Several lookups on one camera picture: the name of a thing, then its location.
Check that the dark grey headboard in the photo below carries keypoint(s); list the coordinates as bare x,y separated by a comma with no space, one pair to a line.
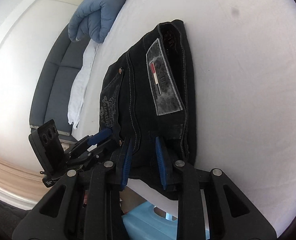
52,93

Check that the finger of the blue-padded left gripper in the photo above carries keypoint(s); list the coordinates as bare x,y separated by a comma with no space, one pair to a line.
103,150
91,140

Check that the white bed sheet mattress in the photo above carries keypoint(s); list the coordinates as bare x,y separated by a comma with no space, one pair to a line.
244,56

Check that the white pillow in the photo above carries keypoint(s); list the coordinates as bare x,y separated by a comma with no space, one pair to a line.
80,83

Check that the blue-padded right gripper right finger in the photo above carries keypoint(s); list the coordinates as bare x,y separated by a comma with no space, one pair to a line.
168,161

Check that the blue folded duvet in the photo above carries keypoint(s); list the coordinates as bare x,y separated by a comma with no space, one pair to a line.
94,18

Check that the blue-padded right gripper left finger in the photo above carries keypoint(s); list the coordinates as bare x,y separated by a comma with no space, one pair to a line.
122,158

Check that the black jeans pants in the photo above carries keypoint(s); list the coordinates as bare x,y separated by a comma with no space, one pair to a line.
149,92

